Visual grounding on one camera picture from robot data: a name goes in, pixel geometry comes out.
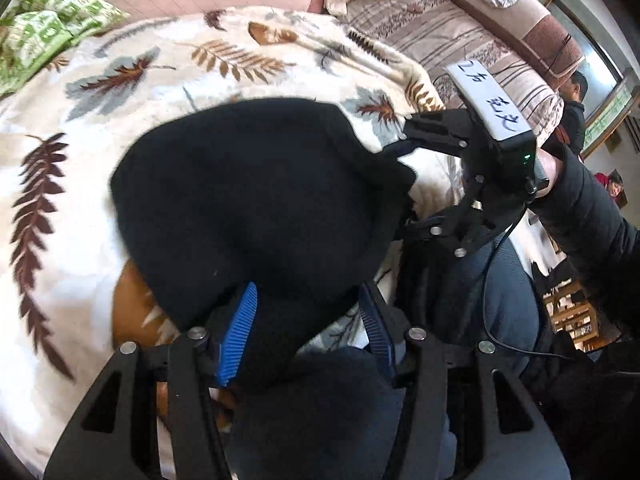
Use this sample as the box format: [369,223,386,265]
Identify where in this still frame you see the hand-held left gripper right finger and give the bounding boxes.
[359,282,573,480]

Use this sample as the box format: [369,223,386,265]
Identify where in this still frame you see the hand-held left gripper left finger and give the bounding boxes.
[44,281,259,480]

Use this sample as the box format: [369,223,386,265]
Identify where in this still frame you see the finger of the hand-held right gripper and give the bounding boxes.
[395,110,478,161]
[404,172,524,262]

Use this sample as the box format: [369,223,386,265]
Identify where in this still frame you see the black pants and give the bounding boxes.
[110,99,418,396]

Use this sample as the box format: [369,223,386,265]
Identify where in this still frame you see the person's right forearm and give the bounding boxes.
[527,142,640,286]

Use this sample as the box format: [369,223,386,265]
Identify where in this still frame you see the person's right hand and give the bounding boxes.
[537,141,566,194]

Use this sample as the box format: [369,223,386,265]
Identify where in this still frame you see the person's blue-grey trousers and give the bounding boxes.
[230,215,573,480]

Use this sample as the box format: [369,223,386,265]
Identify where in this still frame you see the striped bed sheet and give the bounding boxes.
[340,0,566,136]

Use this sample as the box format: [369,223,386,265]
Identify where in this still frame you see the brown patterned cushion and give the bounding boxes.
[390,0,586,81]

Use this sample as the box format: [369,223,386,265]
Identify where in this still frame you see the window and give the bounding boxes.
[530,0,640,151]

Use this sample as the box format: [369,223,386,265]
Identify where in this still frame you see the wooden shelf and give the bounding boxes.
[542,280,601,351]

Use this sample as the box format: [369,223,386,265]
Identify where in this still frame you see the leaf print blanket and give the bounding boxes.
[0,5,466,480]

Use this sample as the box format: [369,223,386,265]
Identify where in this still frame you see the person's black jacket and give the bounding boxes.
[520,330,640,480]

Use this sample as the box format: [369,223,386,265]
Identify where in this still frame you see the green patterned cloth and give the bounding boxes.
[0,0,131,98]

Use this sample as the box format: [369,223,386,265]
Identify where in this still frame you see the black cable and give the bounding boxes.
[482,205,581,361]

